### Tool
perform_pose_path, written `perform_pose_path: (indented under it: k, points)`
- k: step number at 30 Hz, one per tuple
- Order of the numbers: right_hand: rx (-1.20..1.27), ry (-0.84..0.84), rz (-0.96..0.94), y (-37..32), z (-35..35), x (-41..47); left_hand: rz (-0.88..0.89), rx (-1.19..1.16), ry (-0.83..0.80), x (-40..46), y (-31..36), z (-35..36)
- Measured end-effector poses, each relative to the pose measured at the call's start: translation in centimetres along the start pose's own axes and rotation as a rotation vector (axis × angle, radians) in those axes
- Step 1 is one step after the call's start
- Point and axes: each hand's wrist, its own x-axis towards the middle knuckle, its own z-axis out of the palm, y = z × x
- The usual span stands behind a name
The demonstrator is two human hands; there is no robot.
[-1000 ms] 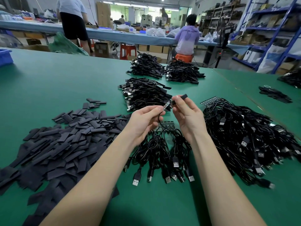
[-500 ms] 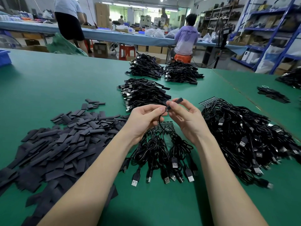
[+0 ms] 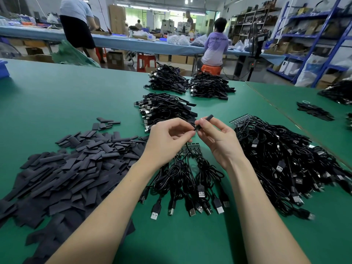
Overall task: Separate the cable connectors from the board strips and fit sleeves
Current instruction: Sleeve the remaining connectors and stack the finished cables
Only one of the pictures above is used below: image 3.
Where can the blue plastic bin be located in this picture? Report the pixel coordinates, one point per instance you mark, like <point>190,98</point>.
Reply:
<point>4,68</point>

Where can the black heat shrink sleeve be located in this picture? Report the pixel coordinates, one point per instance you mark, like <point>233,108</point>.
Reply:
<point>204,120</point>

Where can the dark storage shelf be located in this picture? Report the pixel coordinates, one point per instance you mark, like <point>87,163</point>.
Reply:
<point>250,20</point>

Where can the person's left hand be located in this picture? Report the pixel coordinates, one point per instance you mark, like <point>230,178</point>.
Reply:
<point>164,141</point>

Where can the small upright cardboard box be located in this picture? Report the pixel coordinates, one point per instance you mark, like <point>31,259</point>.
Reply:
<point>115,58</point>

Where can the green plastic bag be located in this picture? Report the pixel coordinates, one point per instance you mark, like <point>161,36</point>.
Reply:
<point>74,55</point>

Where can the person's right hand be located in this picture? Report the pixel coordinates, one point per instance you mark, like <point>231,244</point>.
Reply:
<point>223,143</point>

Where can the black tripod stand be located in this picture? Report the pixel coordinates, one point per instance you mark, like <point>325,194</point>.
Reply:
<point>257,45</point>

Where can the long blue work table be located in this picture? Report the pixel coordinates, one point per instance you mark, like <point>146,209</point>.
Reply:
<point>33,34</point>

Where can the orange plastic stool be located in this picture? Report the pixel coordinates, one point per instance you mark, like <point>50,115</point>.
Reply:
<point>212,69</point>

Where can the white plastic bag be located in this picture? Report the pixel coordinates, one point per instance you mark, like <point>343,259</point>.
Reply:
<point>311,71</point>

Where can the open cardboard box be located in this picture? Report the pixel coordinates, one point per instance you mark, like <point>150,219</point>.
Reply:
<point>37,58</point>

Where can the red plastic stool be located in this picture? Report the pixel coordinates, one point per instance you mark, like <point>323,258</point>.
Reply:
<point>146,62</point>

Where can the person's right forearm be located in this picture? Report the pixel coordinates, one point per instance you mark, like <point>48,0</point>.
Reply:
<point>267,220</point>

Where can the blue metal shelving rack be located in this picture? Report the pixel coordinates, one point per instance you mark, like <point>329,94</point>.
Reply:
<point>308,13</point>

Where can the person's left forearm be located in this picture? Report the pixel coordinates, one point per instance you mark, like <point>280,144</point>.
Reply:
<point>93,220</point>

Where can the pile of black sleeve strips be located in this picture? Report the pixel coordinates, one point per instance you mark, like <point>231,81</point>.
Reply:
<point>60,176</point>

